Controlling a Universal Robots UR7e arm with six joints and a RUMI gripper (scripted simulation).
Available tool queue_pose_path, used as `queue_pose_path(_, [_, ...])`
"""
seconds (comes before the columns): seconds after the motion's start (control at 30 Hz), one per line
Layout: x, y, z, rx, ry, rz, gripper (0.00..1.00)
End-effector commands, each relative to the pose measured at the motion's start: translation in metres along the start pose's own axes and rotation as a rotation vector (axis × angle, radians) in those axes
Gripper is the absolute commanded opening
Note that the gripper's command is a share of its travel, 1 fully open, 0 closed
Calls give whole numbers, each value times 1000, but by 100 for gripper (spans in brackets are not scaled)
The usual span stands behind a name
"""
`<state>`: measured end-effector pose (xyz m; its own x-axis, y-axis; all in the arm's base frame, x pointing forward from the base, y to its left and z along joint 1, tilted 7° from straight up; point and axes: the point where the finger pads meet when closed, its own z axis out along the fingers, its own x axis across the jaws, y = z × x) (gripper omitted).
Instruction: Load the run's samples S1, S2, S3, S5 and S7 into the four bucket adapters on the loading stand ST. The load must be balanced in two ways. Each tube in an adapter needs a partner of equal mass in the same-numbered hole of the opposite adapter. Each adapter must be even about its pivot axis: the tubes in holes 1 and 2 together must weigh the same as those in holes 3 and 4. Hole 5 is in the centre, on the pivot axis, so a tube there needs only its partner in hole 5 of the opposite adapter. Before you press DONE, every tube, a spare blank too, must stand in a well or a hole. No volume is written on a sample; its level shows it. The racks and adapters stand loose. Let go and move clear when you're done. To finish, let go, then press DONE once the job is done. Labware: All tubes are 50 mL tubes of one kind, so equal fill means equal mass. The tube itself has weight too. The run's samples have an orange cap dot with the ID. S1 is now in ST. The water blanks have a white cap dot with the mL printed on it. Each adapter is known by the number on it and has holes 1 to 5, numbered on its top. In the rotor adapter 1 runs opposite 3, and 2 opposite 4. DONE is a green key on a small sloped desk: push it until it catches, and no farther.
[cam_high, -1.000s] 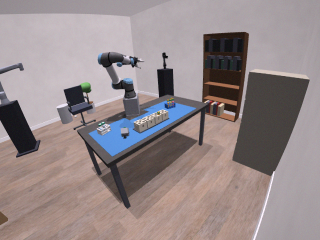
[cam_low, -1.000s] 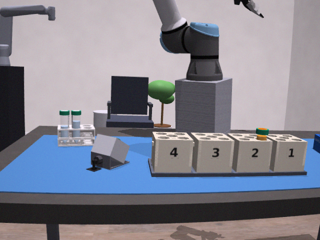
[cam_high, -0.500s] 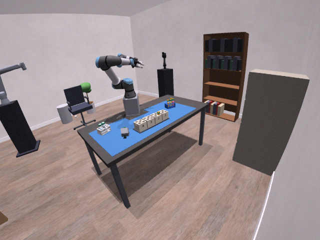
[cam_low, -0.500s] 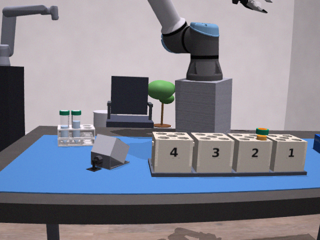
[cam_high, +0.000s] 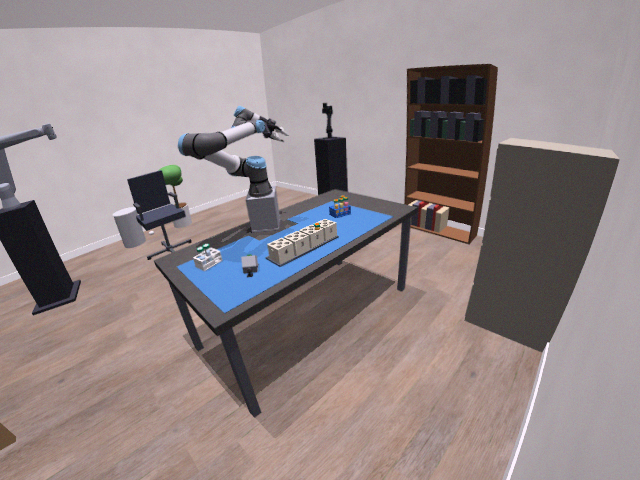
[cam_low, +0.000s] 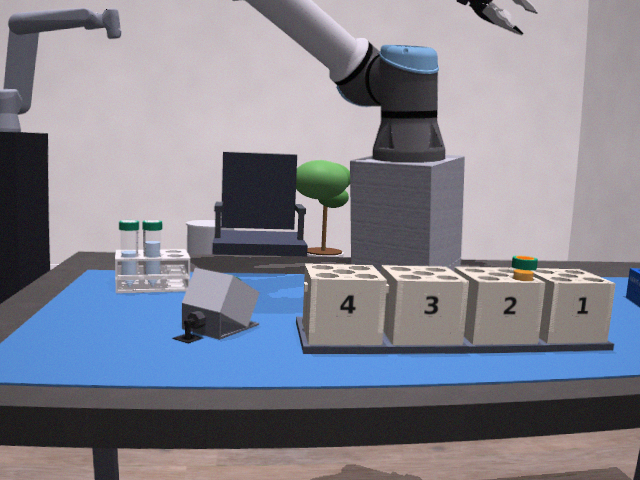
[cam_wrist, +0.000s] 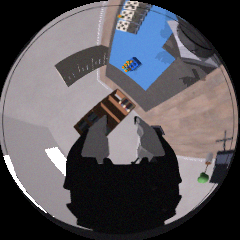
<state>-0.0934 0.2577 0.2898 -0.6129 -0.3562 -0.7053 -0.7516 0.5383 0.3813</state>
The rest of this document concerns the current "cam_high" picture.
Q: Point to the blue tube rack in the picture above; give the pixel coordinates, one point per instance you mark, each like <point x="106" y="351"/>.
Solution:
<point x="333" y="213"/>

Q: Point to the white tube rack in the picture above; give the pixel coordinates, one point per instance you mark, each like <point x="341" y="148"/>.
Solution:
<point x="216" y="258"/>

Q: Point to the blue bench mat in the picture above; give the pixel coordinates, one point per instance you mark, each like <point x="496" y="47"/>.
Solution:
<point x="227" y="286"/>

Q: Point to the beige bucket adapter block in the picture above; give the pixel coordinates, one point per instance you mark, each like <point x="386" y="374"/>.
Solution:
<point x="316" y="237"/>
<point x="280" y="252"/>
<point x="329" y="229"/>
<point x="300" y="242"/>

